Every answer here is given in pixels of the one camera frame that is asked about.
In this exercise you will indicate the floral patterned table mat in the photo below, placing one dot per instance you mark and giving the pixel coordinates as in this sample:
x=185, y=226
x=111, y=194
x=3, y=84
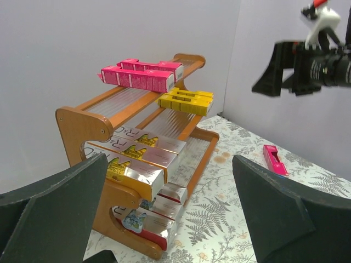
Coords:
x=213, y=227

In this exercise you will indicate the silver gold R&O box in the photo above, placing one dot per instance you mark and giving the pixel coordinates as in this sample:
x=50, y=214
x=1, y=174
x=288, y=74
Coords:
x=144, y=178

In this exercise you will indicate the silver R&O Ice Mint box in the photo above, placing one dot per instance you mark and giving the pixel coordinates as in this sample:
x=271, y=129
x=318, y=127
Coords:
x=174, y=192

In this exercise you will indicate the pink Be You toothpaste box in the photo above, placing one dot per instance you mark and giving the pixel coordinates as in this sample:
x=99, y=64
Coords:
x=270, y=153

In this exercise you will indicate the yellow Be You toothpaste box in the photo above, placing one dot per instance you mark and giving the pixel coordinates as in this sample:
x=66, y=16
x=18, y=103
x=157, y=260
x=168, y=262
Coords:
x=197, y=104

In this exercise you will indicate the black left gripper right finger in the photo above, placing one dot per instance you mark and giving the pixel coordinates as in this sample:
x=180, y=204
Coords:
x=289, y=221

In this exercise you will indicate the black wire dish rack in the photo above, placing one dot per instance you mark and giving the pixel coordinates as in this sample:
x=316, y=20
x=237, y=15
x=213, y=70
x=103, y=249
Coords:
x=104, y=256

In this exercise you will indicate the small pink toothpaste box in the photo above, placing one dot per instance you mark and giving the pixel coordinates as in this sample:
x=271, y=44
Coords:
x=152, y=80

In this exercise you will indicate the wooden three-tier shelf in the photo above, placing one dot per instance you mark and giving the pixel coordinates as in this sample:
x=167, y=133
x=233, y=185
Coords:
x=96, y=120

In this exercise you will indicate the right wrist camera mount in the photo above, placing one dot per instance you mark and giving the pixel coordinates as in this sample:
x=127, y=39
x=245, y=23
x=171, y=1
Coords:
x=322, y=21

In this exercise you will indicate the white gold R&O box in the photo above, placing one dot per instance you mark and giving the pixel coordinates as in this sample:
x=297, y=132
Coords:
x=155, y=156

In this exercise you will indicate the silver red R&O box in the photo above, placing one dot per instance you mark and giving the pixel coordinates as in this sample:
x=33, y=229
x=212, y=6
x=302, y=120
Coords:
x=165, y=207

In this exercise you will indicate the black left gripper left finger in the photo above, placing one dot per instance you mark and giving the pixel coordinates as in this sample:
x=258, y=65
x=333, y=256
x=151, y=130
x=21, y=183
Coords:
x=50, y=220

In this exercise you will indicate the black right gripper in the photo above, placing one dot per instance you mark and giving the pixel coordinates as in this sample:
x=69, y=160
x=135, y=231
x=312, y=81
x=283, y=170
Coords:
x=313, y=69

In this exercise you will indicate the orange gold toothpaste box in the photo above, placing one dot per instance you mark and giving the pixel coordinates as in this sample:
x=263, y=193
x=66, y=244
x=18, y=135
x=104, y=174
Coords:
x=151, y=139

